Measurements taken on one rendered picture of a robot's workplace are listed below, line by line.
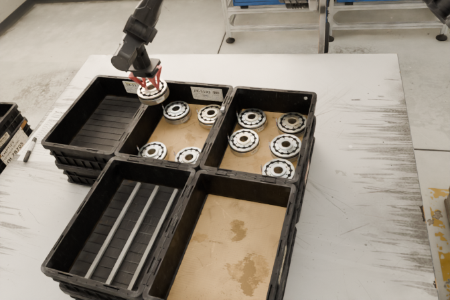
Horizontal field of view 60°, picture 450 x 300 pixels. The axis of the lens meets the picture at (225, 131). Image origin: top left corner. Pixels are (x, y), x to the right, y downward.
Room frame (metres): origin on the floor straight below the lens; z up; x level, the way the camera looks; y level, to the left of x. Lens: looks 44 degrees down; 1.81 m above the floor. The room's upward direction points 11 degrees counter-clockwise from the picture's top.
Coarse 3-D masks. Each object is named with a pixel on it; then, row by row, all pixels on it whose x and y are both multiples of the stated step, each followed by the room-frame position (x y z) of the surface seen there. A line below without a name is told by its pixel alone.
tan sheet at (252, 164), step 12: (264, 132) 0.97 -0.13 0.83; (276, 132) 0.95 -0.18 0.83; (228, 144) 0.94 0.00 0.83; (264, 144) 0.91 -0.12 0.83; (228, 156) 0.89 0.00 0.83; (252, 156) 0.87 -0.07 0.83; (264, 156) 0.86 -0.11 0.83; (228, 168) 0.83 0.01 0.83; (240, 168) 0.82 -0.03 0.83; (252, 168) 0.81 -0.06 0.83
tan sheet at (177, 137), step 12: (192, 108) 1.17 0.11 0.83; (192, 120) 1.10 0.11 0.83; (156, 132) 1.08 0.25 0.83; (168, 132) 1.07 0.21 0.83; (180, 132) 1.05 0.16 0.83; (192, 132) 1.04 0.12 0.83; (204, 132) 1.03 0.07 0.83; (168, 144) 1.00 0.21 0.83; (180, 144) 0.99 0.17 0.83; (192, 144) 0.98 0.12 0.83
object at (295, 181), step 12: (312, 96) 0.99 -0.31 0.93; (228, 108) 1.01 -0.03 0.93; (312, 108) 0.93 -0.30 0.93; (312, 120) 0.89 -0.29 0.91; (216, 132) 0.91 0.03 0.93; (204, 156) 0.82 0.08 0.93; (300, 156) 0.75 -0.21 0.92; (204, 168) 0.77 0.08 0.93; (216, 168) 0.76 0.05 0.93; (300, 168) 0.70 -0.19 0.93; (276, 180) 0.67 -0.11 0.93; (288, 180) 0.66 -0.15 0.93
